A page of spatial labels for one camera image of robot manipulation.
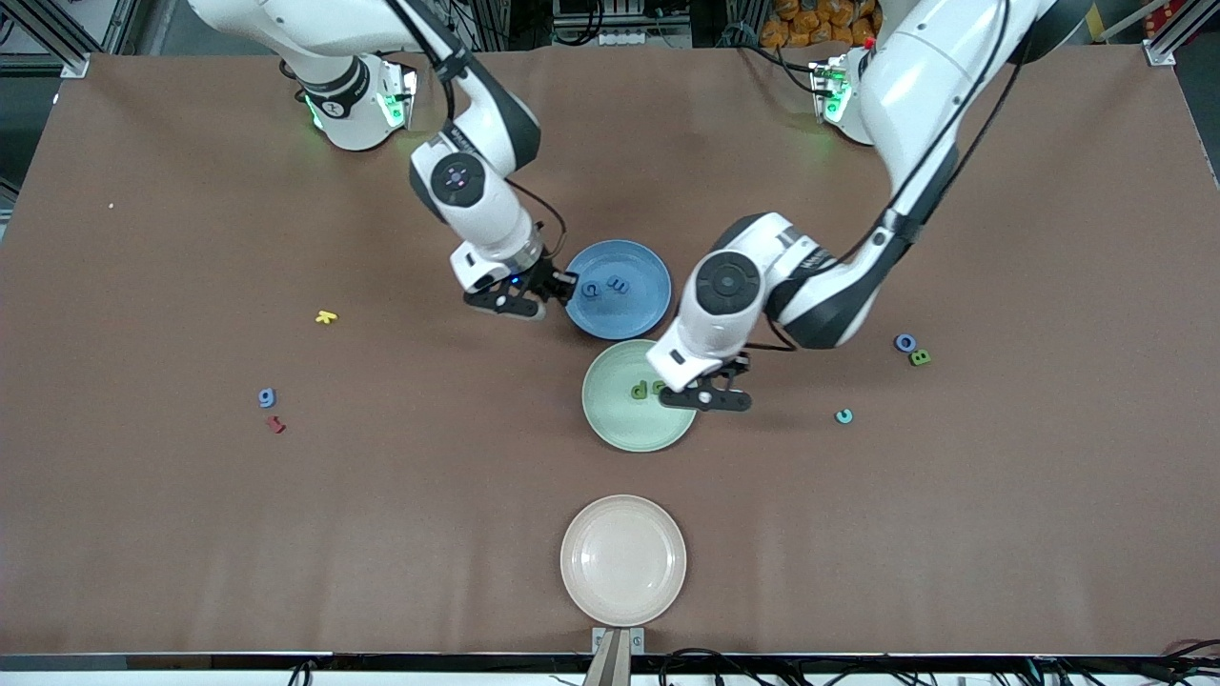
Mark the blue foam letter E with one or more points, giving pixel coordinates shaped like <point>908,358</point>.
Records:
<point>620,284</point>

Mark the blue foam digit nine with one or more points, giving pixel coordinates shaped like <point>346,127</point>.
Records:
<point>268,402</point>

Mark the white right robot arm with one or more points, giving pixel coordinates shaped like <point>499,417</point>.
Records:
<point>486,224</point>

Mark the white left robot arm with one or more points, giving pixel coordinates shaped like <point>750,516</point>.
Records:
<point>915,86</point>

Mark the blue plate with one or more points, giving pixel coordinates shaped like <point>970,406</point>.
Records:
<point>629,314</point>

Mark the green plate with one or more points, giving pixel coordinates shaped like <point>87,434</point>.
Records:
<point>620,424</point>

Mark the blue foam letter O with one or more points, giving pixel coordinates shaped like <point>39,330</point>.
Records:
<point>899,343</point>

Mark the pink plate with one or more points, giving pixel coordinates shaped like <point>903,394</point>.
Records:
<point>622,560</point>

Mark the white power strip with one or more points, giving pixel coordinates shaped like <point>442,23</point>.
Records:
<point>615,38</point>

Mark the brown table cover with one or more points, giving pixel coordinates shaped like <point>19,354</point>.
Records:
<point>381,524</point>

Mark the pile of orange objects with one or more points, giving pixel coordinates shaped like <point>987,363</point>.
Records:
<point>810,24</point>

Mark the grey metal bracket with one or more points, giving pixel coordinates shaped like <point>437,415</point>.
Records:
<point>618,657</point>

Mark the aluminium frame post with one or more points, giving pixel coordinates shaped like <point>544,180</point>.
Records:
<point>67,62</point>
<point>1165,50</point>

